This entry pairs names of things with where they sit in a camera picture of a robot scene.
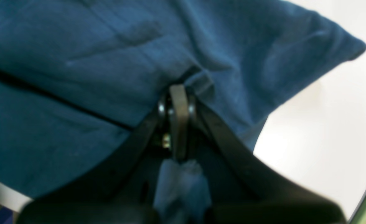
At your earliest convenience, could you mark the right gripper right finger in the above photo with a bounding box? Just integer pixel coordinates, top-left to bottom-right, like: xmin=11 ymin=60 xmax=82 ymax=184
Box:
xmin=171 ymin=85 xmax=346 ymax=224

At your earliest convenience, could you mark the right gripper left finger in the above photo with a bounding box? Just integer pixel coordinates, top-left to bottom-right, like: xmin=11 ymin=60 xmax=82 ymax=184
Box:
xmin=17 ymin=94 xmax=171 ymax=224

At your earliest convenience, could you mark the dark blue t-shirt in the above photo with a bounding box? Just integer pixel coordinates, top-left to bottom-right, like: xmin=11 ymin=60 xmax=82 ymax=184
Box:
xmin=0 ymin=0 xmax=366 ymax=224

